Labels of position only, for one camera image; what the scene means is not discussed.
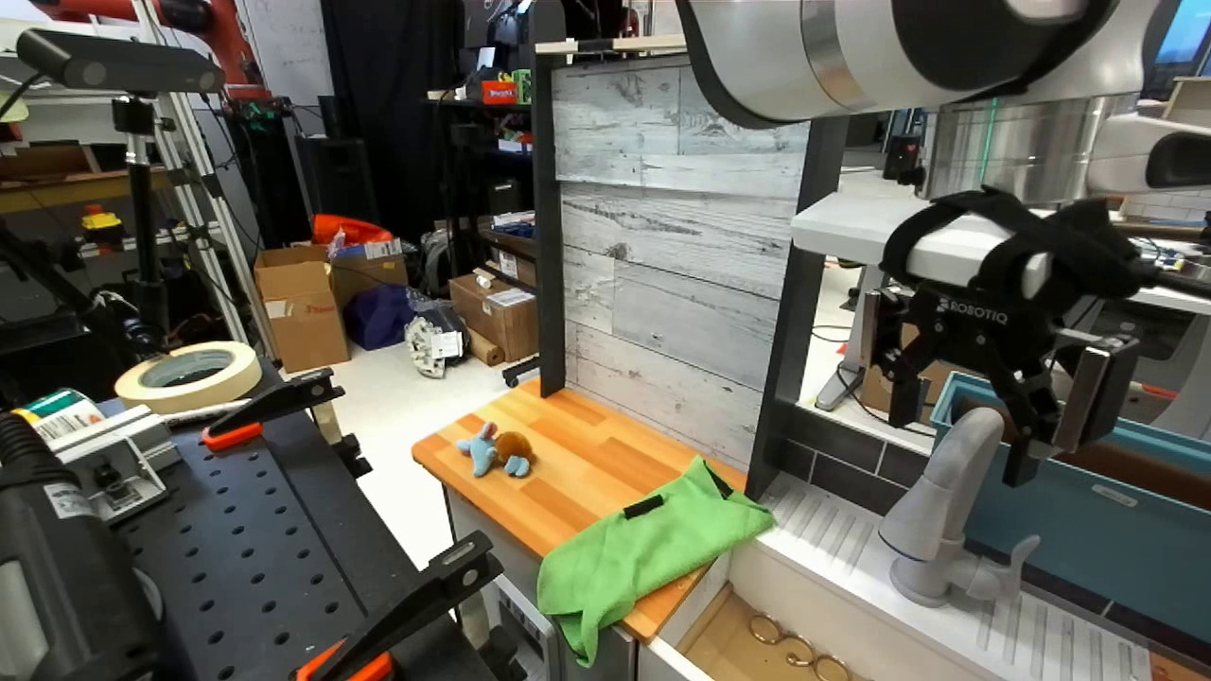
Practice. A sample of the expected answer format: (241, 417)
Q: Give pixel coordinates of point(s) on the black orange clamp rear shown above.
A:
(248, 422)

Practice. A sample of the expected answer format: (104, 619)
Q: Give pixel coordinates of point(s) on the white sink unit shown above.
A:
(823, 577)

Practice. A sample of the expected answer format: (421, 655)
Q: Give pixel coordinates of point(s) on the wooden countertop cabinet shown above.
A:
(590, 458)

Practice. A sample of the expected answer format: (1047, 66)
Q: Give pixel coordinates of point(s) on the camera on tripod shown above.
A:
(137, 74)

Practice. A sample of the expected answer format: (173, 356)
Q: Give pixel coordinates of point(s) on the green cloth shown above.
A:
(603, 572)

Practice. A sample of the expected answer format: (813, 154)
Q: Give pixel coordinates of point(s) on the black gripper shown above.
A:
(998, 339)

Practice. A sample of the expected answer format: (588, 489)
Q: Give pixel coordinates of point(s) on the masking tape roll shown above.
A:
(191, 375)

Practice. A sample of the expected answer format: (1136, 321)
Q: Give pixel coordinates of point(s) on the small cardboard box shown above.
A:
(495, 312)

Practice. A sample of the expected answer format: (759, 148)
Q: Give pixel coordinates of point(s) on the grey sink faucet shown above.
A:
(928, 524)

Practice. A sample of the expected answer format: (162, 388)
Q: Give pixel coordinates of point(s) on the teal window frame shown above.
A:
(1124, 521)

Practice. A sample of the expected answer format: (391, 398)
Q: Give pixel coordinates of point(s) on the grey wood backsplash panel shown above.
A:
(670, 284)

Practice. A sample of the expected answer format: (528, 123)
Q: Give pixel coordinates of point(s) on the large cardboard box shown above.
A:
(309, 293)

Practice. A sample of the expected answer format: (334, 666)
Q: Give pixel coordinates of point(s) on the black perforated workbench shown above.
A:
(262, 554)

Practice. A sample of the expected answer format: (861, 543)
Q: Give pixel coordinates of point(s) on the black orange clamp front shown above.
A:
(368, 649)

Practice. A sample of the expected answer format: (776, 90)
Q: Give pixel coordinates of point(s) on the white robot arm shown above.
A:
(986, 279)

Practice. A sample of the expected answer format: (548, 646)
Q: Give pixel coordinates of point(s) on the small plush toy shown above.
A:
(493, 447)

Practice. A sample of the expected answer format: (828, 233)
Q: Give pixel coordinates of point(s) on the black orange clamp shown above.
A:
(368, 649)
(248, 422)

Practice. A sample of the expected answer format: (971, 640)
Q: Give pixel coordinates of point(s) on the blue bag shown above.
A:
(377, 316)

